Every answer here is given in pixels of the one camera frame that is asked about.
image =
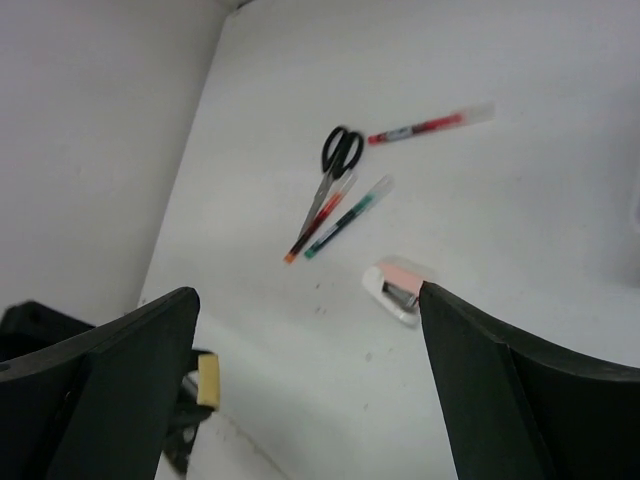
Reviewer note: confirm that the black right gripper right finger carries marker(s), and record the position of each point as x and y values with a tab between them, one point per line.
517	406

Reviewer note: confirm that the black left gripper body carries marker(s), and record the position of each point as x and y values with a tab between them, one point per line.
31	326

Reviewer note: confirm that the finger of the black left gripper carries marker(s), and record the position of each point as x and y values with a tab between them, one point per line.
186	418

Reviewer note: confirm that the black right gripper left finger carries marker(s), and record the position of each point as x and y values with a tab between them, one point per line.
98	405

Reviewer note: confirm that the yellow eraser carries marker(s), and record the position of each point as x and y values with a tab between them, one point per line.
208	394

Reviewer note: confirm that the orange pen refill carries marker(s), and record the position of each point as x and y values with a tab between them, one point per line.
325	209

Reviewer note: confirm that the green pen refill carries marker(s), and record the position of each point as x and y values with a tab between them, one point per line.
367	202

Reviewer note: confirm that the black handled scissors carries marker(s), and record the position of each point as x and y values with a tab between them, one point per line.
340	154

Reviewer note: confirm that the pink white mini stapler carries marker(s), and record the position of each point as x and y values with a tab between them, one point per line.
394	282

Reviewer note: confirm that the white compartment organizer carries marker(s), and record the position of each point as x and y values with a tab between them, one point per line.
626	258

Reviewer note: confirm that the red pen refill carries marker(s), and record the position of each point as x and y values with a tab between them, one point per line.
458	118

